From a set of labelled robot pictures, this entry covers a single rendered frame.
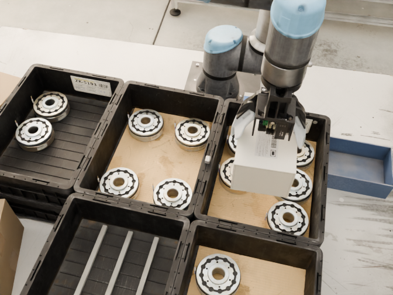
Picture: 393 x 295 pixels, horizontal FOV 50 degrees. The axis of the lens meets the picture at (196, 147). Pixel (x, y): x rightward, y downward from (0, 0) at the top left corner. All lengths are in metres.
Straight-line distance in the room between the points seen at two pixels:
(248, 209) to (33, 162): 0.61
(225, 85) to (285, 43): 0.78
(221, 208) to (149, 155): 0.26
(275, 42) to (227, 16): 2.48
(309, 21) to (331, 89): 1.03
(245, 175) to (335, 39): 2.33
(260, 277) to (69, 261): 0.46
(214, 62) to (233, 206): 0.48
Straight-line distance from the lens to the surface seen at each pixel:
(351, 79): 1.72
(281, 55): 0.68
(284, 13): 0.64
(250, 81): 1.56
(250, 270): 1.05
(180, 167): 1.18
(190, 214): 0.99
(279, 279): 1.06
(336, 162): 1.43
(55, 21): 3.22
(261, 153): 0.84
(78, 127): 1.32
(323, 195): 1.07
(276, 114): 0.74
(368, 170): 1.45
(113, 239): 1.09
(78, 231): 1.12
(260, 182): 0.86
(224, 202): 1.13
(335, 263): 1.25
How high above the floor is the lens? 1.80
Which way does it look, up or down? 52 degrees down
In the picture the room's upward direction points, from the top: 1 degrees clockwise
